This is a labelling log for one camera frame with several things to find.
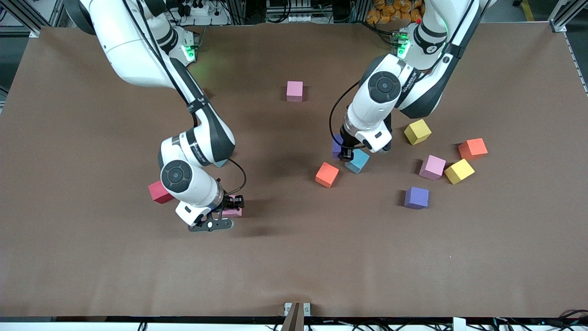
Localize pink foam cube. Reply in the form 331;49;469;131
286;81;304;103
418;154;447;181
224;197;243;218

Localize orange foam cube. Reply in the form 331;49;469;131
315;162;340;188
458;138;488;161

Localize red foam cube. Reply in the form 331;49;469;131
148;181;174;204

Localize yellow foam cube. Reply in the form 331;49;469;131
404;119;432;146
444;159;475;185

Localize brown paper table cover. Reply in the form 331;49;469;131
0;23;588;318

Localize bag of orange objects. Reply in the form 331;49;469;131
366;0;424;24

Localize white equipment box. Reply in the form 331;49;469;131
266;0;314;23

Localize white power strip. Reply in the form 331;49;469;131
177;0;230;26

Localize metal mounting bracket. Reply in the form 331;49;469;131
284;302;311;317

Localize grey camera pole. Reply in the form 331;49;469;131
281;302;302;331

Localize aluminium frame profile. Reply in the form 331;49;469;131
549;0;588;33
0;0;69;38

